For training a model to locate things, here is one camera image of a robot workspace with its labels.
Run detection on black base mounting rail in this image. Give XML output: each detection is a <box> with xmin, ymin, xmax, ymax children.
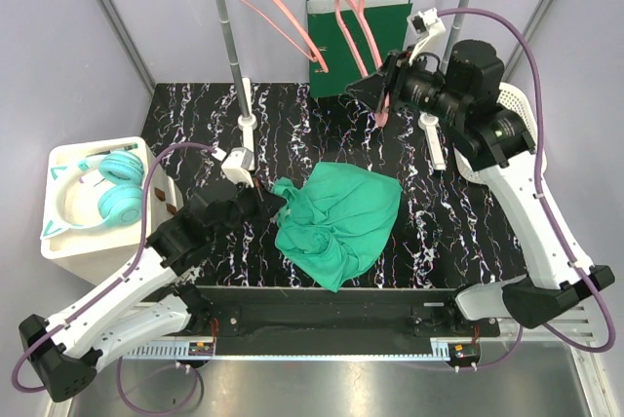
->
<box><xmin>198</xmin><ymin>285</ymin><xmax>503</xmax><ymax>360</ymax></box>

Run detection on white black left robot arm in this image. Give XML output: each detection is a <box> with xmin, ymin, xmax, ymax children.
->
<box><xmin>19</xmin><ymin>181</ymin><xmax>287</xmax><ymax>402</ymax></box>

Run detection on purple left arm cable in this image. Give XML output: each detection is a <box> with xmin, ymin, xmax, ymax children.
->
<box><xmin>10</xmin><ymin>142</ymin><xmax>220</xmax><ymax>394</ymax></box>

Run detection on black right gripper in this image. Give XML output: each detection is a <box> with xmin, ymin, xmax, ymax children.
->
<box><xmin>344</xmin><ymin>45</ymin><xmax>467</xmax><ymax>124</ymax></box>

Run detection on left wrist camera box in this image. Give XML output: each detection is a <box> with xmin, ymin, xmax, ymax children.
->
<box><xmin>213</xmin><ymin>147</ymin><xmax>254</xmax><ymax>187</ymax></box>

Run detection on pink hanger with metal hook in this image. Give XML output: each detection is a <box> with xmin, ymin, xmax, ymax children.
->
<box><xmin>217</xmin><ymin>0</ymin><xmax>329</xmax><ymax>75</ymax></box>

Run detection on white drawer storage box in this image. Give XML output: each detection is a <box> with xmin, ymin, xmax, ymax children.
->
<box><xmin>40</xmin><ymin>136</ymin><xmax>183</xmax><ymax>284</ymax></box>

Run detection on teal cat ear headphones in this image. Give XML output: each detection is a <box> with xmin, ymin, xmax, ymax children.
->
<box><xmin>40</xmin><ymin>149</ymin><xmax>145</xmax><ymax>240</ymax></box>

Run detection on white clothes rack foot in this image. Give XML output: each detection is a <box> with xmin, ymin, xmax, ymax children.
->
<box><xmin>418</xmin><ymin>113</ymin><xmax>447</xmax><ymax>171</ymax></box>

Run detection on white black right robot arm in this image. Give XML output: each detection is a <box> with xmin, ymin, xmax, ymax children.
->
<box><xmin>346</xmin><ymin>40</ymin><xmax>615</xmax><ymax>336</ymax></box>

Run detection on pink plastic hanger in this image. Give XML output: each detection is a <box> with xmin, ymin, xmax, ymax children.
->
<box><xmin>333</xmin><ymin>0</ymin><xmax>391</xmax><ymax>129</ymax></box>

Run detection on white perforated plastic basket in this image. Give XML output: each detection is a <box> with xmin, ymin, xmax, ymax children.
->
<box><xmin>453</xmin><ymin>82</ymin><xmax>538</xmax><ymax>185</ymax></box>

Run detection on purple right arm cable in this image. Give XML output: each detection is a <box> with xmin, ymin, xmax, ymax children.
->
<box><xmin>436</xmin><ymin>7</ymin><xmax>613</xmax><ymax>353</ymax></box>

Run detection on grey clothes rack frame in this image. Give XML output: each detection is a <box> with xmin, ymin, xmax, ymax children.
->
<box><xmin>215</xmin><ymin>0</ymin><xmax>470</xmax><ymax>171</ymax></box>

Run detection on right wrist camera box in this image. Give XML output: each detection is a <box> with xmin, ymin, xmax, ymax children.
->
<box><xmin>408</xmin><ymin>8</ymin><xmax>446</xmax><ymax>65</ymax></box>

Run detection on green tank top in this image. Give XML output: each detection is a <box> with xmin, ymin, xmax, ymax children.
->
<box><xmin>272</xmin><ymin>162</ymin><xmax>402</xmax><ymax>292</ymax></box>

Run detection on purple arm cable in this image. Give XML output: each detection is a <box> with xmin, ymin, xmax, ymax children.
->
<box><xmin>10</xmin><ymin>142</ymin><xmax>220</xmax><ymax>394</ymax></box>
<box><xmin>436</xmin><ymin>7</ymin><xmax>613</xmax><ymax>353</ymax></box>

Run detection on green ring binder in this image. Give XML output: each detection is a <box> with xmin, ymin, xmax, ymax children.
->
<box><xmin>306</xmin><ymin>0</ymin><xmax>412</xmax><ymax>98</ymax></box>

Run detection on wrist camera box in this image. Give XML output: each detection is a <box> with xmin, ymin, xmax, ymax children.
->
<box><xmin>213</xmin><ymin>147</ymin><xmax>254</xmax><ymax>187</ymax></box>
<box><xmin>408</xmin><ymin>8</ymin><xmax>446</xmax><ymax>65</ymax></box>

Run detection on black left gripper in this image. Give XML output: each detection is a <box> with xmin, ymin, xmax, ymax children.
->
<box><xmin>210</xmin><ymin>174</ymin><xmax>287</xmax><ymax>244</ymax></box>

